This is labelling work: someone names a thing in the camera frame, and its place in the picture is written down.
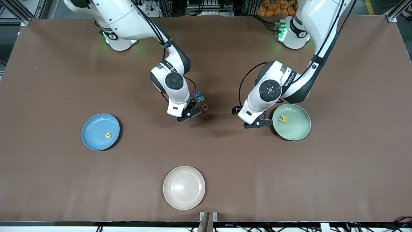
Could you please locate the aluminium frame profile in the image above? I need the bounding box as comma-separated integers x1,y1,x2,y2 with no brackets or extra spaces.
385,0,412,23
0,0,44,27

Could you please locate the pile of orange bags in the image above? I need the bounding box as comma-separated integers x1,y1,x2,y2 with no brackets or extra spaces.
257,0,296,17

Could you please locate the white power strip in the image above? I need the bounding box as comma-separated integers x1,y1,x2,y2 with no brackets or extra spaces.
135,0,155,12

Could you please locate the metal bracket with post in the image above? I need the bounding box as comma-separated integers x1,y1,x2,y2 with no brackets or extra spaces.
197,212,218,232

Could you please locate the blue plate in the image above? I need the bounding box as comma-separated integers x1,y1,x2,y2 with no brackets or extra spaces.
81,113,120,151

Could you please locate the beige plate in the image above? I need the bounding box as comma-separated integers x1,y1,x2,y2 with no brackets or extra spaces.
163,166,206,210

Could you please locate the brown paper table cover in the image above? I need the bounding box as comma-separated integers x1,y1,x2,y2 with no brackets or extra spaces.
0,14,412,223

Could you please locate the white socket strip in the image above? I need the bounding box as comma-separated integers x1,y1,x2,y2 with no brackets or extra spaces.
187,10,226,16

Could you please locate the green plate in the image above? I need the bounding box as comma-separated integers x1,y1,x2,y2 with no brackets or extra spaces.
272,103,312,141

